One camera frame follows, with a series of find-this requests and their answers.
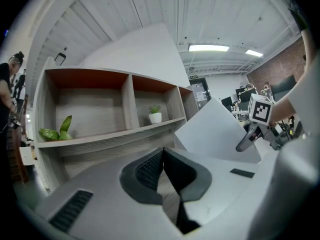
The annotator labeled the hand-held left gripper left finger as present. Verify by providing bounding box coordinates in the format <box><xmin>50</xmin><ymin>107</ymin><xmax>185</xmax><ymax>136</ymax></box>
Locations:
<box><xmin>36</xmin><ymin>147</ymin><xmax>191</xmax><ymax>240</ymax></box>

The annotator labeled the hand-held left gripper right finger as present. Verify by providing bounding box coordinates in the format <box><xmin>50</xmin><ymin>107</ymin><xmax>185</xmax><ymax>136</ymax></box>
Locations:
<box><xmin>163</xmin><ymin>148</ymin><xmax>261</xmax><ymax>235</ymax></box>

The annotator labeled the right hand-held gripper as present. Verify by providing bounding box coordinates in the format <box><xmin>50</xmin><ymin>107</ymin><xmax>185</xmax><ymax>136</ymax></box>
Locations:
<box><xmin>236</xmin><ymin>93</ymin><xmax>285</xmax><ymax>153</ymax></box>

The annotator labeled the light blue box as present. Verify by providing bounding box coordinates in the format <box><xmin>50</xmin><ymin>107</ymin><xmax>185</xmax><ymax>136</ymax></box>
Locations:
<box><xmin>174</xmin><ymin>97</ymin><xmax>262</xmax><ymax>164</ymax></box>

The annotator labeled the person's right forearm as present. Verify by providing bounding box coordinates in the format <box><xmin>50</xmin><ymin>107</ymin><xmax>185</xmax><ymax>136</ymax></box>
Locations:
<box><xmin>269</xmin><ymin>56</ymin><xmax>320</xmax><ymax>135</ymax></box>

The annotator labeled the black glass double door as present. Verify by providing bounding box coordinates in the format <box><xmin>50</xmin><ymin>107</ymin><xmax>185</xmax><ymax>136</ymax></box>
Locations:
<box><xmin>189</xmin><ymin>77</ymin><xmax>210</xmax><ymax>111</ymax></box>

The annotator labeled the small plant in white pot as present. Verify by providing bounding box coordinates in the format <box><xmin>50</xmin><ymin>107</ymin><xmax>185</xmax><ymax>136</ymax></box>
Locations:
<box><xmin>148</xmin><ymin>105</ymin><xmax>163</xmax><ymax>125</ymax></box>

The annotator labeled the green leafy plant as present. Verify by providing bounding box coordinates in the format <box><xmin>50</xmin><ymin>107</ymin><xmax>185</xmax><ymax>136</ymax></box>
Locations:
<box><xmin>38</xmin><ymin>115</ymin><xmax>74</xmax><ymax>142</ymax></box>

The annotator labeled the long ceiling light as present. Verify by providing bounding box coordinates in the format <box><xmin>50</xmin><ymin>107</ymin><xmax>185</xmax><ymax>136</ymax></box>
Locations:
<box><xmin>244</xmin><ymin>49</ymin><xmax>264</xmax><ymax>58</ymax></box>
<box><xmin>187</xmin><ymin>43</ymin><xmax>230</xmax><ymax>53</ymax></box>

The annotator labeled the grey wooden desk with shelves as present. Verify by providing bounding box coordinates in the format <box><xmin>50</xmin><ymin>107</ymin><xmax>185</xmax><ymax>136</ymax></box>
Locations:
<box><xmin>32</xmin><ymin>56</ymin><xmax>198</xmax><ymax>195</ymax></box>

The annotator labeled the person's black shirt torso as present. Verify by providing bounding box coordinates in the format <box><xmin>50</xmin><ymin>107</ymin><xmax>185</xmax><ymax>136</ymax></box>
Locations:
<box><xmin>287</xmin><ymin>0</ymin><xmax>310</xmax><ymax>32</ymax></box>

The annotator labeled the black rounded frame fixture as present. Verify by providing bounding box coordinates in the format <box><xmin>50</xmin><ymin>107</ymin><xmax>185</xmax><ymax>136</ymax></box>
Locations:
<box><xmin>54</xmin><ymin>52</ymin><xmax>67</xmax><ymax>67</ymax></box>

